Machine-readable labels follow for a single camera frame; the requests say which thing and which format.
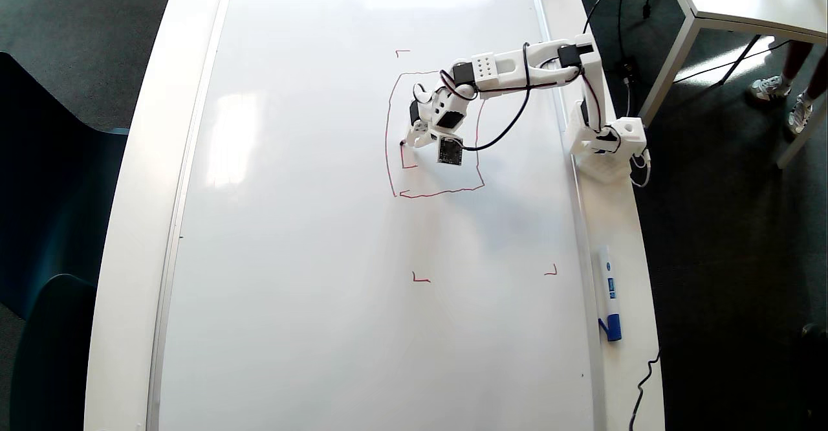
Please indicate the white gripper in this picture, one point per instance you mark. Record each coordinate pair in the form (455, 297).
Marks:
(418, 135)

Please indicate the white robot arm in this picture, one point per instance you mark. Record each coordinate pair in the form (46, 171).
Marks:
(511, 72)

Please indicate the large white whiteboard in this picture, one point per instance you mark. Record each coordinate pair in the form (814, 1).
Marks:
(310, 237)

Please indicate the blue and white marker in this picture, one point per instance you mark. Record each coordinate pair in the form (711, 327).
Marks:
(609, 288)

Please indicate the white sneaker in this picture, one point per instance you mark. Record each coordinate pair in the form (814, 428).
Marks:
(770, 87)
(800, 112)

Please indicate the dark blue chair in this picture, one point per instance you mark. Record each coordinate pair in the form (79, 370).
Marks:
(52, 353)
(52, 191)

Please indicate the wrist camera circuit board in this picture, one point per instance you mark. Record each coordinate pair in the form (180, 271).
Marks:
(450, 151)

